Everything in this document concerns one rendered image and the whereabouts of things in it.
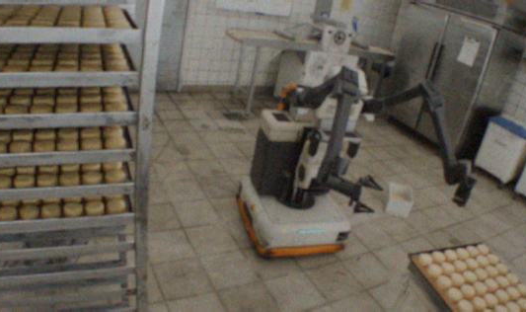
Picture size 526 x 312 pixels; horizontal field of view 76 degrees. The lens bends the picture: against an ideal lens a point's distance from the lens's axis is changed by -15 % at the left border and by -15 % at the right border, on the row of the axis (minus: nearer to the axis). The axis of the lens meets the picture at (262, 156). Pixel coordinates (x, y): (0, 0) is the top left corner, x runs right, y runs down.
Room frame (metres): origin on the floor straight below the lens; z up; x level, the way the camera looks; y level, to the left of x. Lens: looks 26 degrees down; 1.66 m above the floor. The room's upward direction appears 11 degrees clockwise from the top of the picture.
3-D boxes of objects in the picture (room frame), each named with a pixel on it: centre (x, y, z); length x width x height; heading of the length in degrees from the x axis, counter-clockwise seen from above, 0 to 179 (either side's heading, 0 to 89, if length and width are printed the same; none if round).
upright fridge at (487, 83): (4.95, -2.24, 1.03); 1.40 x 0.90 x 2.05; 32
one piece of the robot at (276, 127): (2.37, -0.24, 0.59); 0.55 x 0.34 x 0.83; 111
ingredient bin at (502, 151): (4.09, -2.94, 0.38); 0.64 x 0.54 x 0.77; 125
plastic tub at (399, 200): (2.91, -1.25, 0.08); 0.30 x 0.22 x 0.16; 169
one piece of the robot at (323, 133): (2.02, -0.38, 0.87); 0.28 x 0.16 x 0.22; 111
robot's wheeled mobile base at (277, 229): (2.29, -0.27, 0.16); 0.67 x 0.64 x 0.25; 21
